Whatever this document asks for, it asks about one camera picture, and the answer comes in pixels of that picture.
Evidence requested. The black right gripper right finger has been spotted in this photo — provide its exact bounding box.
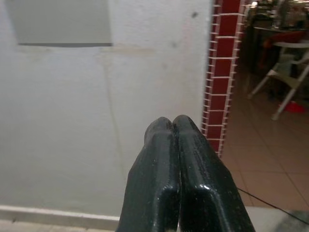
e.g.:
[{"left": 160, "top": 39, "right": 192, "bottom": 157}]
[{"left": 173, "top": 114, "right": 256, "bottom": 232}]

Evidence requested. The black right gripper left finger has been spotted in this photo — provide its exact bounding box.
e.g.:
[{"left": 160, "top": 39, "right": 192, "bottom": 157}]
[{"left": 116, "top": 116, "right": 181, "bottom": 232}]

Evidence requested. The white skirting board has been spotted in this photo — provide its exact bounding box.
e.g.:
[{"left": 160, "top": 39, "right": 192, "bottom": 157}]
[{"left": 0, "top": 204, "right": 121, "bottom": 229}]

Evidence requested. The red tiled pillar edge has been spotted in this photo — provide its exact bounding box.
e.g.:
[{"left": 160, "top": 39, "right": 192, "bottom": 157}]
[{"left": 199, "top": 0, "right": 247, "bottom": 158}]

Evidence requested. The red bowl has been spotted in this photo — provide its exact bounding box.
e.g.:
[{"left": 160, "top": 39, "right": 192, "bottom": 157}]
[{"left": 278, "top": 101, "right": 306, "bottom": 113}]

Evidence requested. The white high chair red seat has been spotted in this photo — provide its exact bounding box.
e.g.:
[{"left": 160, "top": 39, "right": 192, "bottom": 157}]
[{"left": 248, "top": 30, "right": 309, "bottom": 121}]

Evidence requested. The black floor cable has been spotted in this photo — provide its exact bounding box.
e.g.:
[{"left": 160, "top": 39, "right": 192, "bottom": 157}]
[{"left": 237, "top": 188, "right": 309, "bottom": 225}]

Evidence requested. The grey wall board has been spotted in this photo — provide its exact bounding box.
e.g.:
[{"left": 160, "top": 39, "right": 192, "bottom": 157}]
[{"left": 4, "top": 0, "right": 114, "bottom": 47}]

